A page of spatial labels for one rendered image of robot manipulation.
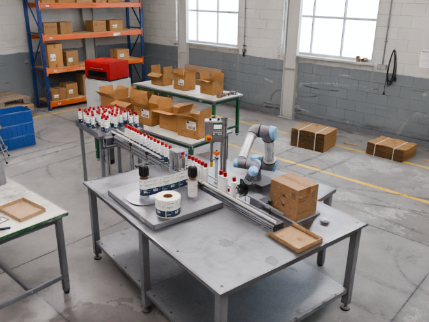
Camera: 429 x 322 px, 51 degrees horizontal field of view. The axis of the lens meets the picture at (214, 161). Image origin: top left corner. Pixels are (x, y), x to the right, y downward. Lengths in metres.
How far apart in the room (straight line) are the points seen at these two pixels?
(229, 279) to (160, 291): 1.06
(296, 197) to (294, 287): 0.84
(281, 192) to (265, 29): 6.80
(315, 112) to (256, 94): 1.54
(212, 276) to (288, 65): 7.26
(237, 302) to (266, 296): 0.26
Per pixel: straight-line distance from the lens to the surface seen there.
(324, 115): 9.50
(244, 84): 10.53
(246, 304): 3.73
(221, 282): 2.90
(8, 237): 3.82
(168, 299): 3.76
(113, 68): 9.16
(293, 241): 3.37
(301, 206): 3.58
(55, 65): 10.70
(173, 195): 3.55
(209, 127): 3.93
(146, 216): 3.56
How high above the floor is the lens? 2.53
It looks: 21 degrees down
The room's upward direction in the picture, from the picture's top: 1 degrees clockwise
